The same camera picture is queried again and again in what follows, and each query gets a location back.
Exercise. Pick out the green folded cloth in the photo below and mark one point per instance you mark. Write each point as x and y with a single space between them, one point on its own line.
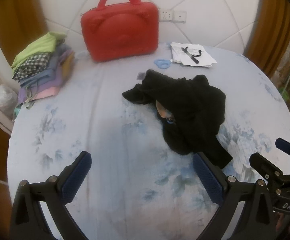
45 44

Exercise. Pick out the white paper sheets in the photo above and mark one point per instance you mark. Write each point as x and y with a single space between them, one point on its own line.
205 60

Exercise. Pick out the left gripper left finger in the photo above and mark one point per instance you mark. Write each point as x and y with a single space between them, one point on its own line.
28 220

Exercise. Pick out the black pen with lanyard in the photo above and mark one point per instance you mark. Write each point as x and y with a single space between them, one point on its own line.
194 58

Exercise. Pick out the blue handled scissors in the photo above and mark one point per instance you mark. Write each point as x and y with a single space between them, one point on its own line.
162 63

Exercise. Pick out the teal wrapped bundle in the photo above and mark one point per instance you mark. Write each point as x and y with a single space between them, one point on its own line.
17 110

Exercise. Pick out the floral blue bedsheet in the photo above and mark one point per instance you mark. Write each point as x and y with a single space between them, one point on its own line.
137 187

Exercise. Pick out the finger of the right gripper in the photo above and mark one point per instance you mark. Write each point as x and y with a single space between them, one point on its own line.
264 167
283 145

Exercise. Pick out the white wall socket strip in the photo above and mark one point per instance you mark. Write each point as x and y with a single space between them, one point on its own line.
167 15

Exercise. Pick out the clear plastic bag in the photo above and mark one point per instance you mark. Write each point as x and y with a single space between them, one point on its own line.
8 100

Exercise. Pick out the red hard-shell handbag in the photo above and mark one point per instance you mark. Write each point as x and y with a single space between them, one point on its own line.
120 28

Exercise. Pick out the yellow folded cloth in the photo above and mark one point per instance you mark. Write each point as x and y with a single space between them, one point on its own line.
67 65

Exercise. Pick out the person's right hand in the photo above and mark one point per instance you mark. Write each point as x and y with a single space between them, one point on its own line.
282 225

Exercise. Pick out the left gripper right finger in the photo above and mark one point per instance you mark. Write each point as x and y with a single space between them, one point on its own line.
256 220

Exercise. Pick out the black white checkered cloth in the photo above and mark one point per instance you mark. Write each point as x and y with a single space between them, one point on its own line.
32 66

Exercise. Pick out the black t-shirt with print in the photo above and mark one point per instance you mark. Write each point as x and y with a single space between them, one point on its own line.
197 111

